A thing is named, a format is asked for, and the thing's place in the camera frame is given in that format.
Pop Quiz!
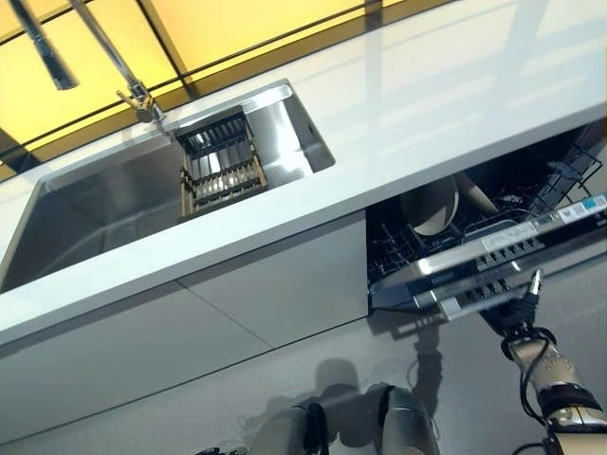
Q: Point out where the dishwasher door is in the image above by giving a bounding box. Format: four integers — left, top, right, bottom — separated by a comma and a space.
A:
367, 191, 607, 324

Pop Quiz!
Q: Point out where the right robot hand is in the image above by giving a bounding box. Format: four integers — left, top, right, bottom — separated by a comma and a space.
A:
480, 267, 546, 340

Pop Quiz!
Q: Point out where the stainless steel sink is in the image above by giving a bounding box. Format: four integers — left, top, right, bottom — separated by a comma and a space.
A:
0, 80, 338, 296

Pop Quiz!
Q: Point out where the black roll-up drying rack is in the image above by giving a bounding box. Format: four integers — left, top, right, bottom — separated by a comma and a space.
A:
174, 109, 268, 218

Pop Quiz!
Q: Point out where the chrome gooseneck faucet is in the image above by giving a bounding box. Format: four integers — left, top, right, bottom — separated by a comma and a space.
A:
12, 0, 168, 130

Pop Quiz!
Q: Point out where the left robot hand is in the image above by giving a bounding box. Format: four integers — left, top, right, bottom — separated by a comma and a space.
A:
201, 443, 248, 455

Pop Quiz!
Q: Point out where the cream round plate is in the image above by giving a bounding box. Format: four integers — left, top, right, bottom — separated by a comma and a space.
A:
455, 172, 500, 215
399, 176, 462, 237

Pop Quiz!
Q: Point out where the black wire dishwasher rack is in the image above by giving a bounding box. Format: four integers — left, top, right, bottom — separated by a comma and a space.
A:
367, 143, 604, 282

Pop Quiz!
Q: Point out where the dark right robot leg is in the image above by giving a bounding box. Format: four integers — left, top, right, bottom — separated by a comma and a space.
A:
377, 382, 436, 455

